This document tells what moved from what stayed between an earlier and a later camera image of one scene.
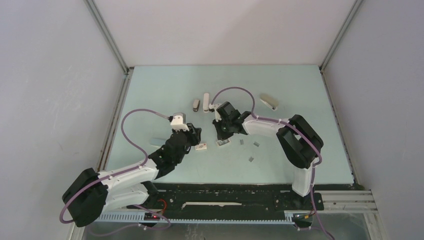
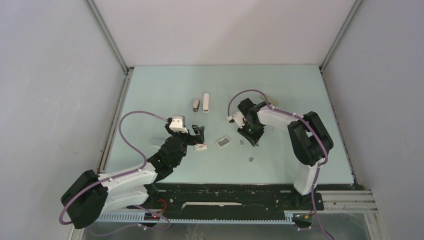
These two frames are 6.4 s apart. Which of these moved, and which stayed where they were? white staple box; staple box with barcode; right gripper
Moved: right gripper
Stayed: staple box with barcode; white staple box
